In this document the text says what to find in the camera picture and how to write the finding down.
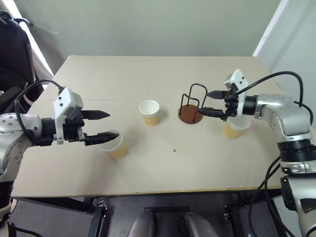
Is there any brown round wire cup holder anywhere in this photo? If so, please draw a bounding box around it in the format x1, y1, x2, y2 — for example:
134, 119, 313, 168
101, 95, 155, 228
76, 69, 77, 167
178, 83, 208, 125

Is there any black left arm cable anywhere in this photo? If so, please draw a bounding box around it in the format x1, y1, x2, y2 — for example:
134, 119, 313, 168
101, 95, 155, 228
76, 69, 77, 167
14, 79, 63, 139

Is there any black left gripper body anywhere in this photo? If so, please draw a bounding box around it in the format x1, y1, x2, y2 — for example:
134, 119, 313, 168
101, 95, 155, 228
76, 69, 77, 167
62, 108, 87, 146

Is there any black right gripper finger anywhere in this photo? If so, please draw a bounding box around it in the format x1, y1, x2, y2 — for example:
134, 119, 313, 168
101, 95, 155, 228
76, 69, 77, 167
207, 90, 230, 100
198, 107, 227, 119

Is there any black robot body cable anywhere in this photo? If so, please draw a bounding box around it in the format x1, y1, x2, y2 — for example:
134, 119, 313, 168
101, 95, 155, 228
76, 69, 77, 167
266, 164, 287, 237
247, 158, 282, 237

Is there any black backpack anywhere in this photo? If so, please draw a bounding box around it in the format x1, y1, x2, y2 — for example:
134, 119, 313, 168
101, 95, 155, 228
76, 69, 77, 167
0, 10, 36, 114

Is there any white and tan paper cup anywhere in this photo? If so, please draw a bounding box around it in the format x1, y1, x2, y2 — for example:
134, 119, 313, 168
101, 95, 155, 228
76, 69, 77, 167
138, 99, 160, 127
222, 116, 252, 140
98, 129, 128, 159

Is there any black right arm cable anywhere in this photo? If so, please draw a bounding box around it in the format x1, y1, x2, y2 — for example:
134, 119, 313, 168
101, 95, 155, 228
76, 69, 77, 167
233, 71, 314, 119

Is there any black metal table frame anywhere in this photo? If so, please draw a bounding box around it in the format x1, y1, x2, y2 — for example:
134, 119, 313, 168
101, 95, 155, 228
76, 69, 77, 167
14, 189, 283, 237

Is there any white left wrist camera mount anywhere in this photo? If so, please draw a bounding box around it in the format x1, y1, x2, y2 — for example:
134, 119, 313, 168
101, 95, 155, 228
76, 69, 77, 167
52, 87, 85, 145

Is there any dark grey rounded shape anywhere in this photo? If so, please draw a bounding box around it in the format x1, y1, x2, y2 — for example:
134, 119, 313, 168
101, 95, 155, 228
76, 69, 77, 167
181, 211, 223, 237
129, 209, 159, 237

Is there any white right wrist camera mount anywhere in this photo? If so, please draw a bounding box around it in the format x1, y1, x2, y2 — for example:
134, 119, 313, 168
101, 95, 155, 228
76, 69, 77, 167
224, 69, 250, 117

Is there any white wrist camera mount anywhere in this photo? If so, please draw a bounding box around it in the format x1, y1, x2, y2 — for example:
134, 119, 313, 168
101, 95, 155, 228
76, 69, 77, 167
52, 87, 85, 145
224, 69, 250, 117

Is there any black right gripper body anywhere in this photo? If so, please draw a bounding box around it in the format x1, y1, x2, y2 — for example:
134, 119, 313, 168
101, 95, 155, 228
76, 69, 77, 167
222, 89, 239, 122

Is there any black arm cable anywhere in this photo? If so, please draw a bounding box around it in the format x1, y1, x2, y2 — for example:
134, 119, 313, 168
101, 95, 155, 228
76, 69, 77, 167
233, 71, 314, 119
14, 79, 63, 139

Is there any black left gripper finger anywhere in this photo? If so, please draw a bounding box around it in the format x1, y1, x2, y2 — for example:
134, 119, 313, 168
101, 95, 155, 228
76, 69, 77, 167
81, 110, 111, 121
84, 132, 121, 147

